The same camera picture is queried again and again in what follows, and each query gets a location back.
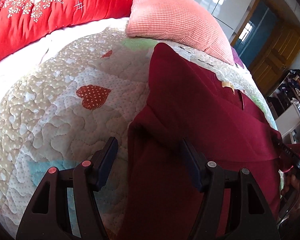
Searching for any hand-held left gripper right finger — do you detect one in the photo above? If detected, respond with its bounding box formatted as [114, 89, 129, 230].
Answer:
[181, 138, 280, 240]

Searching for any purple towel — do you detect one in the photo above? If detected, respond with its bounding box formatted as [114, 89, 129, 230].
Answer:
[231, 46, 245, 68]

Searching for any white shelf unit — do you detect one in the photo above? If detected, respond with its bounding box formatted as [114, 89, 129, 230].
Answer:
[266, 69, 300, 143]

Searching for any pink pillow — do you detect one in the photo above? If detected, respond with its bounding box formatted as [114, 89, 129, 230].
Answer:
[126, 0, 235, 65]

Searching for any red floral duvet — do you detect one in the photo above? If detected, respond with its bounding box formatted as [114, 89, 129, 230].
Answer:
[0, 0, 134, 69]

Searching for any dark red garment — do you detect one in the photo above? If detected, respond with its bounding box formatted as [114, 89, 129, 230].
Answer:
[116, 42, 300, 240]

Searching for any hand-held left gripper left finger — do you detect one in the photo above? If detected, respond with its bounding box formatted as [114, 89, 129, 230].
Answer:
[16, 137, 118, 240]

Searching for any white bed sheet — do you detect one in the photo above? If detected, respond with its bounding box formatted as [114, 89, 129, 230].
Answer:
[0, 17, 130, 80]

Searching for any wooden door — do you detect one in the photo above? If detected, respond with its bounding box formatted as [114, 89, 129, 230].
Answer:
[249, 22, 300, 95]

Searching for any blue glass door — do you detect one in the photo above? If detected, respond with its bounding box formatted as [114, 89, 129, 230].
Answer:
[234, 0, 277, 63]

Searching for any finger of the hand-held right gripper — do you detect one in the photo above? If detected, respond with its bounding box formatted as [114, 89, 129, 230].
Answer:
[274, 140, 300, 163]

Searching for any heart patterned quilted bedspread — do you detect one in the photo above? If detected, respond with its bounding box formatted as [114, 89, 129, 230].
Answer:
[0, 17, 278, 240]

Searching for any person's right hand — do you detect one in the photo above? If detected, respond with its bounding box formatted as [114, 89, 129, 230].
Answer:
[281, 174, 300, 218]

